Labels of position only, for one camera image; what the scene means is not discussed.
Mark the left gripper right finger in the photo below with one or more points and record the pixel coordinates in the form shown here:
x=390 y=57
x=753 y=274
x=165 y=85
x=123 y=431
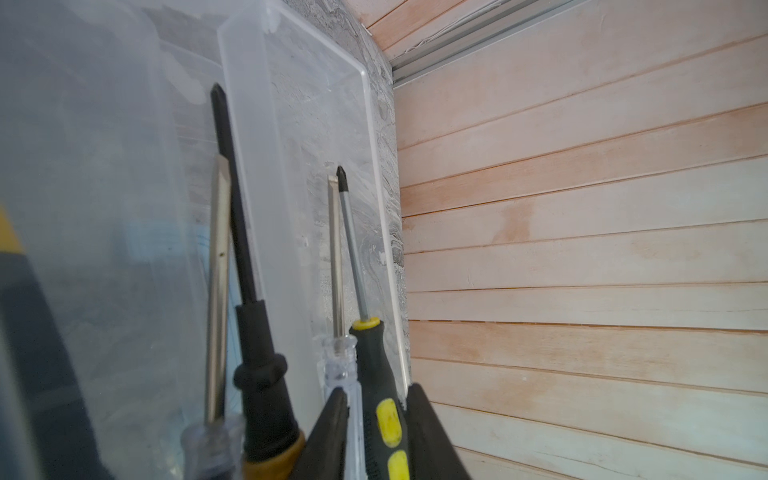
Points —
x=432 y=454

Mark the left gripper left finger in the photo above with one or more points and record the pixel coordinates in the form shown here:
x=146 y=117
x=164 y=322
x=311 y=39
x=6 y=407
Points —
x=323 y=456

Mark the yellow handled screwdriver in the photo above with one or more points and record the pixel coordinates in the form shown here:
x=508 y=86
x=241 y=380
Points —
x=272 y=439

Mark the yellow black small screwdriver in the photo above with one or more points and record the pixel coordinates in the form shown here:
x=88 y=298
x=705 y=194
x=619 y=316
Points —
x=384 y=427

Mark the clear handled screwdriver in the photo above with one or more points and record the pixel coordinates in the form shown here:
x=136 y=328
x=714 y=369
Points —
x=340 y=349
x=213 y=448

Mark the yellow black utility knife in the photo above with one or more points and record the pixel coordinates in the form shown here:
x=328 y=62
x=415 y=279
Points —
x=43 y=412

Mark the blue plastic tool box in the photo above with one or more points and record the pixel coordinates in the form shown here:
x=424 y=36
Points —
x=108 y=145

